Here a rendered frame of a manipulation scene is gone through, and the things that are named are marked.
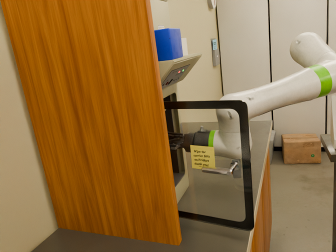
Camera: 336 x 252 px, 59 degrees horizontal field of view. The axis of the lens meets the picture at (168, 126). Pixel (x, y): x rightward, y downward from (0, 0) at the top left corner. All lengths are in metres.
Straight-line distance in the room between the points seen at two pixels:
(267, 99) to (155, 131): 0.39
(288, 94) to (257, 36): 2.91
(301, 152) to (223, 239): 2.89
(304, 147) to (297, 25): 1.42
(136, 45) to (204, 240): 0.64
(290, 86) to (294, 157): 2.80
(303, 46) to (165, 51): 0.58
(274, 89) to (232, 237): 0.50
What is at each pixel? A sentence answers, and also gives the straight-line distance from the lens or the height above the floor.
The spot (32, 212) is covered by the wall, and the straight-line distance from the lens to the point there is 1.20.
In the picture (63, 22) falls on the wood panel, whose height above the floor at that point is 1.65.
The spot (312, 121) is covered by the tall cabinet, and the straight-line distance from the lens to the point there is 4.09.
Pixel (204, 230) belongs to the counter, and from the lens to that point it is 1.07.
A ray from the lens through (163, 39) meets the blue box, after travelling 0.90.
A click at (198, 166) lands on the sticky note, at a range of 0.92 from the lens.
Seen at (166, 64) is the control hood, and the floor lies 1.50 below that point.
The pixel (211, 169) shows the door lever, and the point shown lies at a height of 1.21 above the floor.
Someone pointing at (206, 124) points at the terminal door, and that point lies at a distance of 0.86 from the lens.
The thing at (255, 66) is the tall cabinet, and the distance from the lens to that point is 3.97.
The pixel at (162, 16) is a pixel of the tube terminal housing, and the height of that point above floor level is 1.66.
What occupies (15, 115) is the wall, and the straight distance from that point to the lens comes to 1.12.
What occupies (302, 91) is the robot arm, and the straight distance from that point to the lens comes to 1.09.
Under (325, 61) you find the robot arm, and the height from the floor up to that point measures 1.43.
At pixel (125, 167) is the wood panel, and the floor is 1.20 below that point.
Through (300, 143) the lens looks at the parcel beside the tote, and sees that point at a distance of 3.78.
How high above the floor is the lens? 1.55
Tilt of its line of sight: 15 degrees down
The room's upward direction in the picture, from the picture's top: 8 degrees counter-clockwise
